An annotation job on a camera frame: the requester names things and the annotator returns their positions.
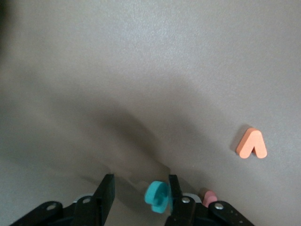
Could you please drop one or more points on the orange foam letter v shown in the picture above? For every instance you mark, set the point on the orange foam letter v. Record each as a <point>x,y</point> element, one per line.
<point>252,139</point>

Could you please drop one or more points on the teal foam letter c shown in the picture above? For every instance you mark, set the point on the teal foam letter c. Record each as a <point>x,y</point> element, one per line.
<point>154,188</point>

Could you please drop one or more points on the salmon foam letter f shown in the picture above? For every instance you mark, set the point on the salmon foam letter f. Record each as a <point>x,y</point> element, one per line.
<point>209,197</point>

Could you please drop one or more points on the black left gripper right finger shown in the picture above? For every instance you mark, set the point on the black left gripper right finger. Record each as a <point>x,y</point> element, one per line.
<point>181,209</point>

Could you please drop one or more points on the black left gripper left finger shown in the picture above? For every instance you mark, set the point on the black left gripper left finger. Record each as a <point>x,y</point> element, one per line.
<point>103,200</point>

